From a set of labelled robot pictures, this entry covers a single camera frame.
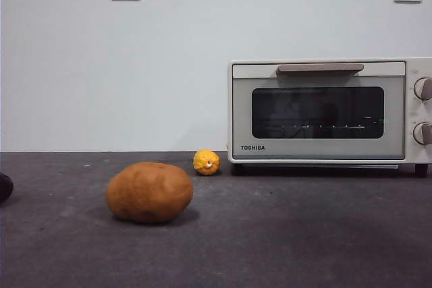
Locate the brown potato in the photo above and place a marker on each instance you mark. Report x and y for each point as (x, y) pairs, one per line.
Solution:
(148, 193)

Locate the cream toaster oven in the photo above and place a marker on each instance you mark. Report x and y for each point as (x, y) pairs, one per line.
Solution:
(409, 106)

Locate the beige oven control knob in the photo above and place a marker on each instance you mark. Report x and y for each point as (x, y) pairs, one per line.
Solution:
(423, 133)
(423, 89)

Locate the yellow corn cob piece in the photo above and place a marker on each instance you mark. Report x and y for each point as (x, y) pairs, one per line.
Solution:
(206, 161)

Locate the dark purple eggplant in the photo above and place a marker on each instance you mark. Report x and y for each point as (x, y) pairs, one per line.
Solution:
(5, 188)

